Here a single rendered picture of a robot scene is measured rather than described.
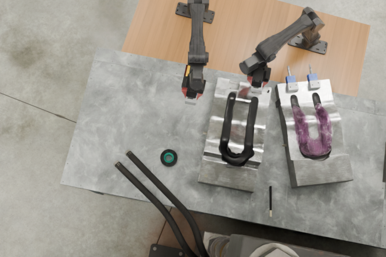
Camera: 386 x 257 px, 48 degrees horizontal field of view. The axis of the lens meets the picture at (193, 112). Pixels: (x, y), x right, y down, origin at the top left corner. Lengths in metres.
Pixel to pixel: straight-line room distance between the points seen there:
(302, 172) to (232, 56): 0.68
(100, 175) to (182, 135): 0.43
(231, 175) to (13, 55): 1.88
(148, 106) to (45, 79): 1.18
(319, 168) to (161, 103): 0.80
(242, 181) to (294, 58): 0.70
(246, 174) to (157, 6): 0.98
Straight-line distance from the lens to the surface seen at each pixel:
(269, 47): 1.84
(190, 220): 1.93
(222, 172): 2.03
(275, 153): 2.14
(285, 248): 0.87
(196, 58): 1.80
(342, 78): 2.34
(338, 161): 2.10
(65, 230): 2.95
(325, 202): 2.18
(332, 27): 2.43
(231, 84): 2.12
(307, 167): 2.05
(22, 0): 3.46
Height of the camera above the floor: 2.86
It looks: 75 degrees down
